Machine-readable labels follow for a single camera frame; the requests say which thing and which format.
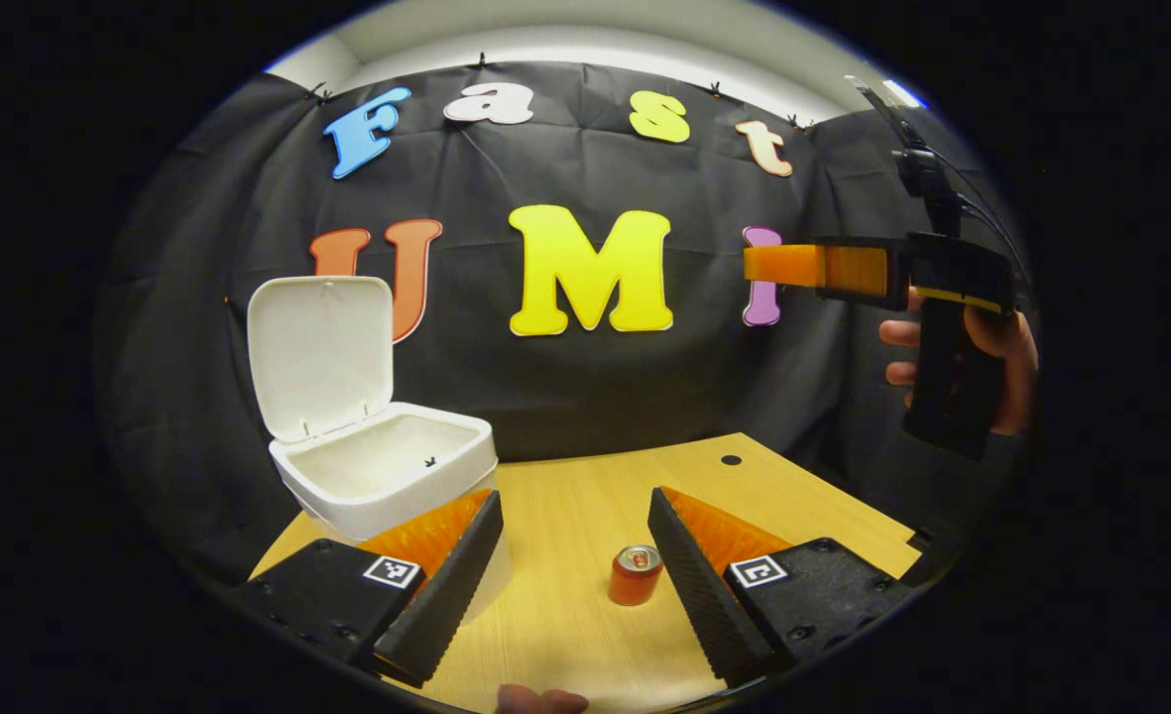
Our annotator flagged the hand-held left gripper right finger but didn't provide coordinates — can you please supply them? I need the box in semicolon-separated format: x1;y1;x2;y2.
646;484;915;688

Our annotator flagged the wooden desktop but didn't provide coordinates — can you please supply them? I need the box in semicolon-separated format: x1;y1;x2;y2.
248;432;923;714

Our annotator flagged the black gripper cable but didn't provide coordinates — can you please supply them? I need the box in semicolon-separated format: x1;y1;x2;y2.
927;147;1034;294

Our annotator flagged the black backdrop cloth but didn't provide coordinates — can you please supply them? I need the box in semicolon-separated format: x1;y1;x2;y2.
99;61;1042;586

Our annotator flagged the white garbage bin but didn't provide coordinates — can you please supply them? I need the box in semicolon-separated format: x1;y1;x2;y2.
247;275;512;626

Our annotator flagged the orange pop can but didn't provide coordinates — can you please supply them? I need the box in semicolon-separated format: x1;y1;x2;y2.
608;544;664;607

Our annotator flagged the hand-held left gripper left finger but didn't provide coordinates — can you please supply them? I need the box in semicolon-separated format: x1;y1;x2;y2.
238;488;505;688

